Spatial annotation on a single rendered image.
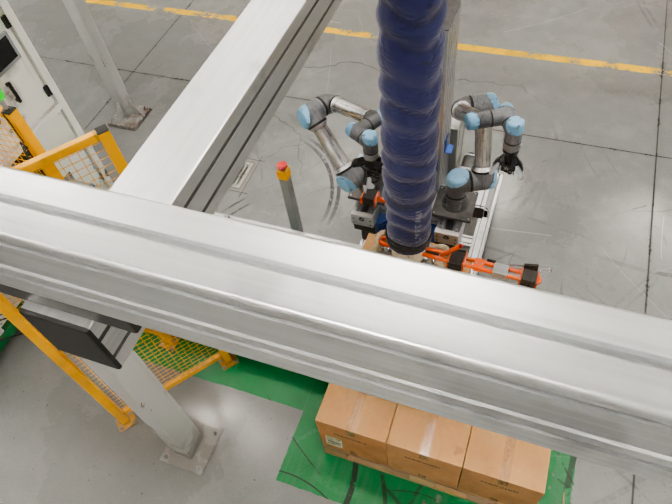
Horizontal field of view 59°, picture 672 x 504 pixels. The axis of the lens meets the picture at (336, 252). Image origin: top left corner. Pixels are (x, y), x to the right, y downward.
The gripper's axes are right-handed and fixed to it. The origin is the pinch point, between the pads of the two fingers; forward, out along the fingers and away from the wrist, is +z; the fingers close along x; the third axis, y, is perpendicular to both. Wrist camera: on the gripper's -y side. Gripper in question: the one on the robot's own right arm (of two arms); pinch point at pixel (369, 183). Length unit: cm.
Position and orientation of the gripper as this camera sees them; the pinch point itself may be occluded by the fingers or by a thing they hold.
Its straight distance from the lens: 315.4
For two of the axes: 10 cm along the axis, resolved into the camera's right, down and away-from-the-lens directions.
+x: 3.7, -7.7, 5.2
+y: 9.2, 2.5, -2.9
